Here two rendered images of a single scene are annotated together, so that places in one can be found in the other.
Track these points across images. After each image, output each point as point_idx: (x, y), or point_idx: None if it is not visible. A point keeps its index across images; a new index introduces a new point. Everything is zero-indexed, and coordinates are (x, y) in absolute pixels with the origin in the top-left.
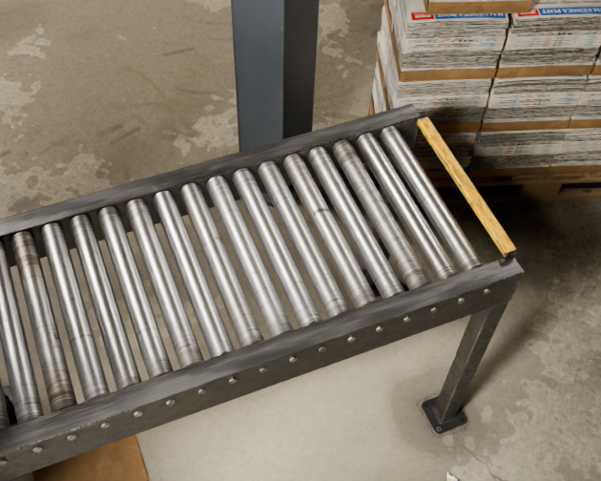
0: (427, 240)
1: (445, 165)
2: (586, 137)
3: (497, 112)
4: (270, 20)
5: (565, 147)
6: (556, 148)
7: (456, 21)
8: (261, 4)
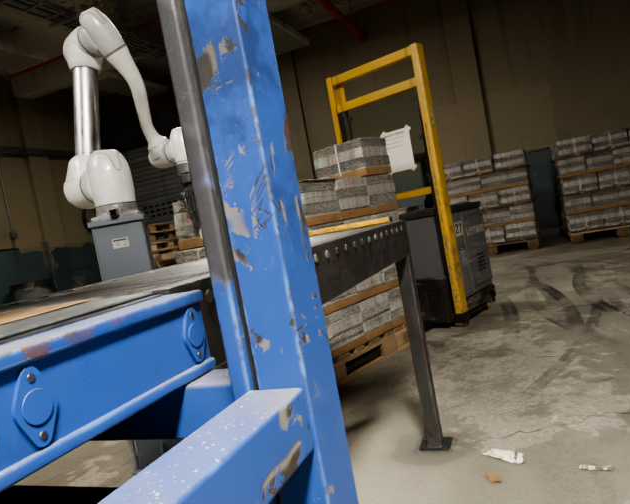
0: (350, 230)
1: (316, 233)
2: (337, 319)
3: None
4: (139, 272)
5: (332, 330)
6: (329, 333)
7: None
8: (129, 262)
